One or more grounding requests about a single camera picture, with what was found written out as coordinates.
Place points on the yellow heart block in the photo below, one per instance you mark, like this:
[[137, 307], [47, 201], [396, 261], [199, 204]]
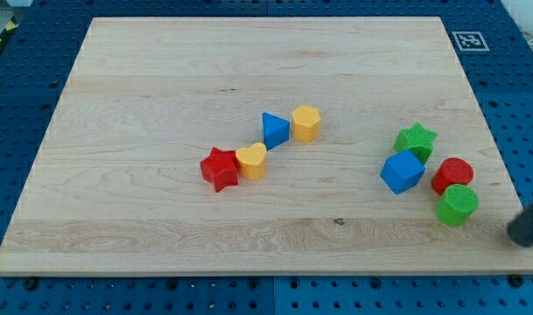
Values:
[[252, 161]]

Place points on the red cylinder block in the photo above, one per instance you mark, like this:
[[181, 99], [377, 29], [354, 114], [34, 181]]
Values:
[[453, 170]]

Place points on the light wooden board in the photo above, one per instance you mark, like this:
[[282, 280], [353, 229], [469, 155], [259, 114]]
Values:
[[116, 189]]

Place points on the yellow hexagon block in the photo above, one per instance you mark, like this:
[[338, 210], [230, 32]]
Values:
[[306, 123]]

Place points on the white fiducial marker tag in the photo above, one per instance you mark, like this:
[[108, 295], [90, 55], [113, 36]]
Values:
[[470, 41]]

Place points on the green cylinder block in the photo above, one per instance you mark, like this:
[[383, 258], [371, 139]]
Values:
[[456, 204]]

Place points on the green star block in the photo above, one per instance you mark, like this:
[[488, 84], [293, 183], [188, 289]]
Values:
[[416, 139]]

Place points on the blue triangle block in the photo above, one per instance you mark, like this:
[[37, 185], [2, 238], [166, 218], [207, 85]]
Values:
[[276, 130]]

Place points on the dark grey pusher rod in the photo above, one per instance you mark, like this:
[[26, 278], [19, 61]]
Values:
[[520, 229]]

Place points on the red star block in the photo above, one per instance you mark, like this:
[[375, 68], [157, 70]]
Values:
[[220, 169]]

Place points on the blue cube block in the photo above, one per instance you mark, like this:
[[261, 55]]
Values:
[[402, 171]]

